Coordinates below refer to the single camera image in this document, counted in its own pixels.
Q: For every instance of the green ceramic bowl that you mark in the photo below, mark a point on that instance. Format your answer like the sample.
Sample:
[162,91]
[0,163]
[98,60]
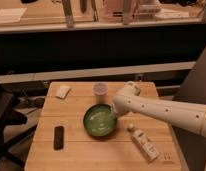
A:
[99,121]

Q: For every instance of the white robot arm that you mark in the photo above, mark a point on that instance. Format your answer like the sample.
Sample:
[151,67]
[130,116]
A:
[187,116]

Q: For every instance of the clear plastic cup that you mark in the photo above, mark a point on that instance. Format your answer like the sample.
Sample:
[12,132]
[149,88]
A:
[100,91]

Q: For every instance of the white folded napkin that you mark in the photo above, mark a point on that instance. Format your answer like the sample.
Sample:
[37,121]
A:
[62,91]

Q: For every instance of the white lotion bottle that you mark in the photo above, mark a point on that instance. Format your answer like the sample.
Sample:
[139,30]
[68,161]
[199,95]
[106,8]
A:
[144,144]

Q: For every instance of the black rectangular bar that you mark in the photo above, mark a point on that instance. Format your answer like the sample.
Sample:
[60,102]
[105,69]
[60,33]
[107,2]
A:
[58,137]

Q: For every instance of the black chair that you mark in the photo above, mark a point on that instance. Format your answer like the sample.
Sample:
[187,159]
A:
[10,117]

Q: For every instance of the white paper sheet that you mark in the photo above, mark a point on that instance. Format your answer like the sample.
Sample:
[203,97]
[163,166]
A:
[11,15]

